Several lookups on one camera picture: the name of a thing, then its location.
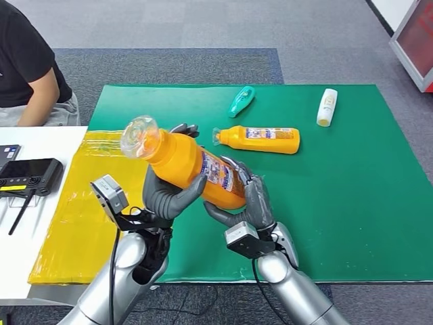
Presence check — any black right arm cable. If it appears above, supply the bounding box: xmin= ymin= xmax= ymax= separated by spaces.
xmin=250 ymin=257 xmax=282 ymax=325

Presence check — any teal plastic bottle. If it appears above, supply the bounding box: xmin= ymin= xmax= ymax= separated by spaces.
xmin=228 ymin=85 xmax=256 ymax=119

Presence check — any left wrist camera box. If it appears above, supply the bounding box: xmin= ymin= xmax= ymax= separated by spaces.
xmin=90 ymin=174 xmax=150 ymax=232

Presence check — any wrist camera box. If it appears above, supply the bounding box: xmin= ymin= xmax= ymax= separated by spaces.
xmin=90 ymin=174 xmax=150 ymax=232
xmin=223 ymin=220 xmax=277 ymax=261

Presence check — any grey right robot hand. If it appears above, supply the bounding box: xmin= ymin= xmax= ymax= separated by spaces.
xmin=203 ymin=155 xmax=277 ymax=231

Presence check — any orange bottle with clear cap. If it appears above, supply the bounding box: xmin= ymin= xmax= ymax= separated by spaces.
xmin=120 ymin=115 xmax=247 ymax=211
xmin=212 ymin=125 xmax=301 ymax=156

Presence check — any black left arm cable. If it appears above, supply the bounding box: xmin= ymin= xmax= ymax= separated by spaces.
xmin=108 ymin=227 xmax=121 ymax=325

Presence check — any green table mat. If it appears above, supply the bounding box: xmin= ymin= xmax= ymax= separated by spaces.
xmin=88 ymin=83 xmax=433 ymax=284

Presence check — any white plastic bottle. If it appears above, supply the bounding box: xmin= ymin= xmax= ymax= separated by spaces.
xmin=316 ymin=88 xmax=339 ymax=128

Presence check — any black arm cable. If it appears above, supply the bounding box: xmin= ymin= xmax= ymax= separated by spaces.
xmin=108 ymin=227 xmax=121 ymax=325
xmin=250 ymin=257 xmax=282 ymax=325

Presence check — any black controller with antenna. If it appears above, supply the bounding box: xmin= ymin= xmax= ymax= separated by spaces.
xmin=0 ymin=158 xmax=64 ymax=237

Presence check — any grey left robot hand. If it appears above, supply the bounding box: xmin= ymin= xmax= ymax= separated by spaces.
xmin=141 ymin=123 xmax=207 ymax=221

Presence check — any yellow plastic-wrapped flat box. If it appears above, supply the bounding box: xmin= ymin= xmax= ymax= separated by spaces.
xmin=28 ymin=130 xmax=161 ymax=286

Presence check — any dark laptop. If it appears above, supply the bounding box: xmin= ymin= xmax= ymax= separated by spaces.
xmin=0 ymin=144 xmax=22 ymax=172

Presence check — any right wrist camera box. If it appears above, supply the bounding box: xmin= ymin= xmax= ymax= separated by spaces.
xmin=223 ymin=220 xmax=277 ymax=261

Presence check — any red and white cabinet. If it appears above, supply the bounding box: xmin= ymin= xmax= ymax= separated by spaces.
xmin=388 ymin=0 xmax=433 ymax=94

